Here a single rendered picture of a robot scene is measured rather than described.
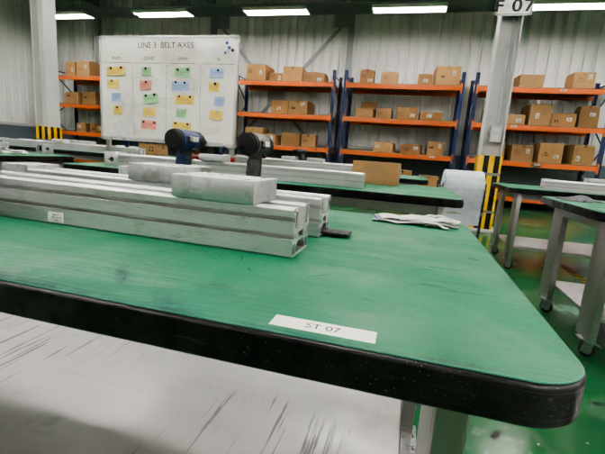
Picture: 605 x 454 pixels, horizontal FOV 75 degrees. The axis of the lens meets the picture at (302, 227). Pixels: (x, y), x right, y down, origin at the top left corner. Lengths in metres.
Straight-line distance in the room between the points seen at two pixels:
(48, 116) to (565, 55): 11.39
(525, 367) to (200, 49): 3.90
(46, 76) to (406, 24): 8.28
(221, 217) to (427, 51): 10.94
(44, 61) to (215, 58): 5.67
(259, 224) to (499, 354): 0.41
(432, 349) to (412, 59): 11.10
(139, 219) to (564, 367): 0.69
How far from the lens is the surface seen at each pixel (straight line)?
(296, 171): 2.34
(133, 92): 4.45
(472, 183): 4.26
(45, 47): 9.34
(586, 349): 2.63
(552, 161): 10.71
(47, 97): 9.22
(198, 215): 0.73
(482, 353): 0.43
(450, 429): 0.50
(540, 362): 0.45
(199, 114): 4.02
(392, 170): 2.69
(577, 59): 11.95
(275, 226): 0.67
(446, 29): 11.62
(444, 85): 10.19
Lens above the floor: 0.96
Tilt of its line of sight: 11 degrees down
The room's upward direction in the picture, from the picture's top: 4 degrees clockwise
